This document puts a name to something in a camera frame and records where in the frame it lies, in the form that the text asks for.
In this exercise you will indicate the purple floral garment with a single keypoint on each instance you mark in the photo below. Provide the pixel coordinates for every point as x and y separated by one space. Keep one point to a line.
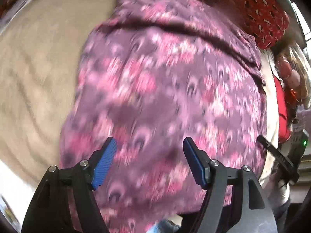
158 97

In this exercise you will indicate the doll in clear plastic bag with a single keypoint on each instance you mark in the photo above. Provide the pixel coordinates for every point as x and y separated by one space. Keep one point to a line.
291 70

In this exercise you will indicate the cartoon print sheet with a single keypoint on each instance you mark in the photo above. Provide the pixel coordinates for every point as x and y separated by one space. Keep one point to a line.
162 227

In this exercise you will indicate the red patterned pillow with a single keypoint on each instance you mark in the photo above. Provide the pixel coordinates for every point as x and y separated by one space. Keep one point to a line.
255 7

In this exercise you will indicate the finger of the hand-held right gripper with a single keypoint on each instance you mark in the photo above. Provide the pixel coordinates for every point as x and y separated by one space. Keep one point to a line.
277 154

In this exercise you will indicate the white mattress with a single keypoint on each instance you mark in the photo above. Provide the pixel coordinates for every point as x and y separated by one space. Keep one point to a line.
271 106

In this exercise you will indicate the beige fleece blanket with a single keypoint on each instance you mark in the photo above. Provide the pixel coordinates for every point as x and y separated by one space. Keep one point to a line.
41 77

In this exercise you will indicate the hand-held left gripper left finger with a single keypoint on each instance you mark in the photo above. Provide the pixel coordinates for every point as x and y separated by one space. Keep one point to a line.
105 160

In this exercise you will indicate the plain red cushion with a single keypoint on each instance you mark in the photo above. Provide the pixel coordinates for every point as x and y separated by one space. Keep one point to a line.
283 111

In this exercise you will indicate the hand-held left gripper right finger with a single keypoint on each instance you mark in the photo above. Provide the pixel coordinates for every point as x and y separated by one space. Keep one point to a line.
194 162

